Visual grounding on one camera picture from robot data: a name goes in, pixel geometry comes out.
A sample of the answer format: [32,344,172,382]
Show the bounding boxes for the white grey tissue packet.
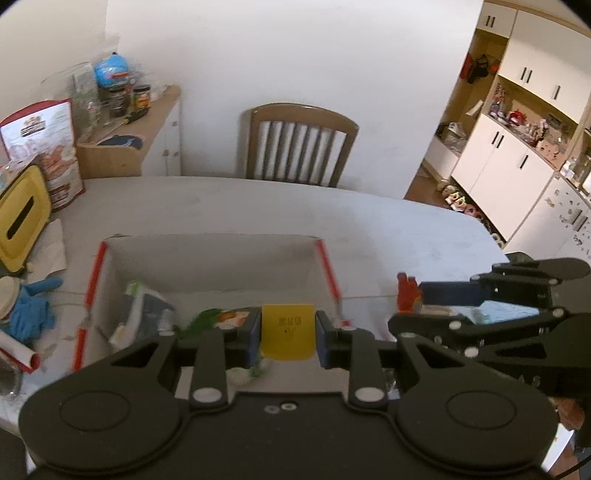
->
[108,281,178,347]

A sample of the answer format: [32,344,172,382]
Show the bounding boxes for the beige round lid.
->
[0,276,23,324]

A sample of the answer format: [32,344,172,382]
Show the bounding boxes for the yellow card box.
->
[261,303,318,361]

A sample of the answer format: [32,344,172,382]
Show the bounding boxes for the blue globe ball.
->
[93,53,130,88]

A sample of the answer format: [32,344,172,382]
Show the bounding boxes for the dark blue oval pad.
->
[97,134,144,149]

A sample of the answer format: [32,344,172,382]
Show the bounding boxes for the wooden side cabinet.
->
[76,84,182,177]

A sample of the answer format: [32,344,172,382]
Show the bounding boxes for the clear plastic bag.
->
[39,62,100,139]

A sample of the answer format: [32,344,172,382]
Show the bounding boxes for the orange toy hand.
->
[396,272,423,315]

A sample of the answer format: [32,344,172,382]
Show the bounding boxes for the white tissue paper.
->
[25,218,68,280]

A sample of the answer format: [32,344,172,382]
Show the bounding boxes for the red white paper roll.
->
[0,330,41,374]

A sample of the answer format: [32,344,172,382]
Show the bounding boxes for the dark glass jar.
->
[107,85,132,118]

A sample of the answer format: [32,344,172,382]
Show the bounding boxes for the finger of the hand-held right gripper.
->
[388,307,570,361]
[418,257,591,306]

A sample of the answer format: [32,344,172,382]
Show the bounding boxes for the green yellow tissue box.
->
[0,164,52,272]

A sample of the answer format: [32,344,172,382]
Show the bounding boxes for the white appliance with stickers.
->
[508,175,591,268]

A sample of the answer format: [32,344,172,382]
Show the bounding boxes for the red cardboard box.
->
[73,233,345,388]

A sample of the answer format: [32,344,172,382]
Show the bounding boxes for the black hanging bag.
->
[470,54,495,84]

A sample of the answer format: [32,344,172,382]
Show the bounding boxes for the brown wooden chair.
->
[240,102,360,188]

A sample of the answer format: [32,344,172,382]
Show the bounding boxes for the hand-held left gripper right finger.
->
[315,311,467,409]

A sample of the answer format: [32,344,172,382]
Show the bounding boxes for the red snack bag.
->
[0,98,86,212]

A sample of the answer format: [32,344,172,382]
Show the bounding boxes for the white wall cabinet unit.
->
[450,0,591,273]

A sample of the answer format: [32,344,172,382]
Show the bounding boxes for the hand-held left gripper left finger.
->
[111,316,263,409]

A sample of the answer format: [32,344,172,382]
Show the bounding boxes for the person's right hand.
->
[556,396,585,431]

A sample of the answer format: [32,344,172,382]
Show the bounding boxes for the green plush toy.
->
[178,307,271,387]

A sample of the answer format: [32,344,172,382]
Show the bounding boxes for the blue rubber gloves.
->
[8,276,64,344]

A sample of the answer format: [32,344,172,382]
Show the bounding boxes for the row of shoes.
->
[436,180,506,247]

